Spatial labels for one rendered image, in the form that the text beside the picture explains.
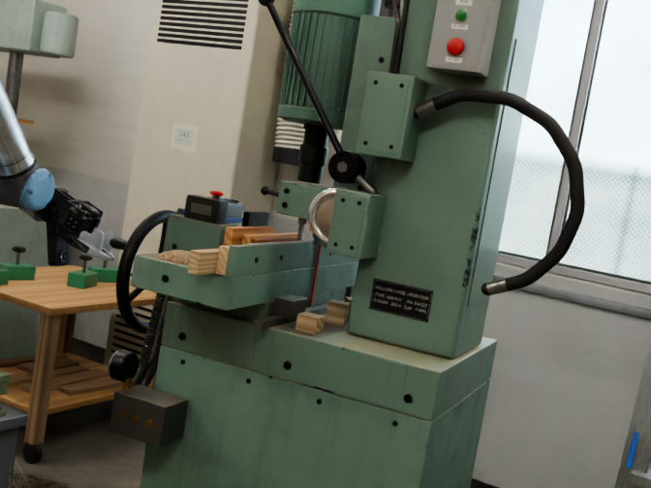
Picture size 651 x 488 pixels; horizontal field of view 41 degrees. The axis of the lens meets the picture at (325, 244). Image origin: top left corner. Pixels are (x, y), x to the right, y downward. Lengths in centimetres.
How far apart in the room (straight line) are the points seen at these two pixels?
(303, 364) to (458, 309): 30
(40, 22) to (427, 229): 259
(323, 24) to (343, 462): 84
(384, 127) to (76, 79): 288
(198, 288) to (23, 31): 249
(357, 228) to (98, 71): 278
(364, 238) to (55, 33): 245
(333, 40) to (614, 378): 165
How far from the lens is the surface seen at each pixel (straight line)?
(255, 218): 182
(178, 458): 180
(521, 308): 305
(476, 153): 160
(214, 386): 172
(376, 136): 158
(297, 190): 181
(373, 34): 174
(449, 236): 161
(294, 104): 177
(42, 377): 293
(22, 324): 406
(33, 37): 389
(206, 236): 182
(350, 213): 158
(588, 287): 298
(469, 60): 156
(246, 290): 158
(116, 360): 176
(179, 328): 174
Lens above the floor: 114
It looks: 6 degrees down
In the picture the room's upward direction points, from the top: 9 degrees clockwise
